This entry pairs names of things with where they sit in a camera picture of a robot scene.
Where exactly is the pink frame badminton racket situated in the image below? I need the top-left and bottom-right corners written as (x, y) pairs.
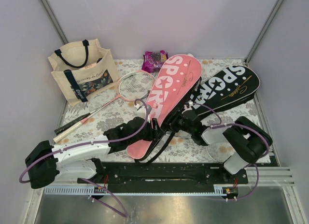
top-left (53, 70), bottom-right (155, 143)

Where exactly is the black frame badminton racket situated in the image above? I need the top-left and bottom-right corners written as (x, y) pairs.
top-left (54, 113), bottom-right (90, 135)

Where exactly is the white frame racket black handle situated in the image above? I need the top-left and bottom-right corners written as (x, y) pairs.
top-left (178, 133), bottom-right (232, 162)

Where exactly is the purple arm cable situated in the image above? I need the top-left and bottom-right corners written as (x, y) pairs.
top-left (19, 98), bottom-right (152, 219)
top-left (193, 103), bottom-right (270, 203)

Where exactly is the black racket cover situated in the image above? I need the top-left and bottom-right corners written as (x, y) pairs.
top-left (135, 65), bottom-right (261, 163)

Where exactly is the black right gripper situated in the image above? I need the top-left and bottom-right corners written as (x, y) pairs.
top-left (158, 107), bottom-right (194, 135)

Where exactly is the floral patterned table mat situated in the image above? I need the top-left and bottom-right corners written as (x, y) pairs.
top-left (59, 59), bottom-right (264, 163)

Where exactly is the beige canvas tote bag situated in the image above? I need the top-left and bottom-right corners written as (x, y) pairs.
top-left (48, 39), bottom-right (120, 106)

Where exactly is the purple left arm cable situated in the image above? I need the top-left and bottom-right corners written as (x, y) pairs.
top-left (19, 98), bottom-right (152, 219)

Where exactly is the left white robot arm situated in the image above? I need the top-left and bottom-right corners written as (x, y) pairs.
top-left (22, 104), bottom-right (163, 189)

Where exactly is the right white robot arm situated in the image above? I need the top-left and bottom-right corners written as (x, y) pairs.
top-left (169, 101), bottom-right (273, 183)

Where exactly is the purple snack packet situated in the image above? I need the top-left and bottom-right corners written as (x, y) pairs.
top-left (141, 50), bottom-right (168, 73)

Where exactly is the white cable duct strip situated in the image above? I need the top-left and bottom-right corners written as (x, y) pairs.
top-left (44, 185), bottom-right (227, 197)

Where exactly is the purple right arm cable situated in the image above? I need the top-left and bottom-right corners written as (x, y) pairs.
top-left (193, 103), bottom-right (270, 203)

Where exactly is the pink racket cover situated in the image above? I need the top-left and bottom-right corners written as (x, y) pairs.
top-left (127, 54), bottom-right (203, 159)

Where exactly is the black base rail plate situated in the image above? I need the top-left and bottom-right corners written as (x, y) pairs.
top-left (89, 159), bottom-right (248, 194)

